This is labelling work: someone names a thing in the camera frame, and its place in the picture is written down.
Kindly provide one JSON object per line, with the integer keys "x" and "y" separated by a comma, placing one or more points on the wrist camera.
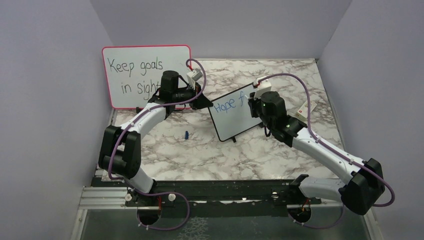
{"x": 261, "y": 87}
{"x": 193, "y": 76}

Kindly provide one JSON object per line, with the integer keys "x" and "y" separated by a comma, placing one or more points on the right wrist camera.
{"x": 261, "y": 87}

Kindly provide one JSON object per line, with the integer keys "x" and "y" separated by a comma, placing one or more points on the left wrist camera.
{"x": 193, "y": 76}

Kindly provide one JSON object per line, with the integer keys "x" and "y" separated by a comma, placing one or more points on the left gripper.
{"x": 201, "y": 102}

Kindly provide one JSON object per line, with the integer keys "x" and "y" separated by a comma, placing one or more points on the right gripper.
{"x": 253, "y": 103}

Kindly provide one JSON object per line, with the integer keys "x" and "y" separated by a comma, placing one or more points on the pink framed whiteboard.
{"x": 133, "y": 73}

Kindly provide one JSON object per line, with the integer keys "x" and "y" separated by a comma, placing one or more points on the white green eraser box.
{"x": 302, "y": 112}

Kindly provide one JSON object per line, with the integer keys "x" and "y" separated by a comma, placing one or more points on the black framed whiteboard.
{"x": 231, "y": 115}

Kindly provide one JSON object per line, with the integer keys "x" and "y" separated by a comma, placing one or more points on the black metal base rail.
{"x": 225, "y": 190}

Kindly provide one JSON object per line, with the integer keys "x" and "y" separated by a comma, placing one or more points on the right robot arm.
{"x": 295, "y": 134}

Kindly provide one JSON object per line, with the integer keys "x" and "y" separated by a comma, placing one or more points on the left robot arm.
{"x": 120, "y": 153}

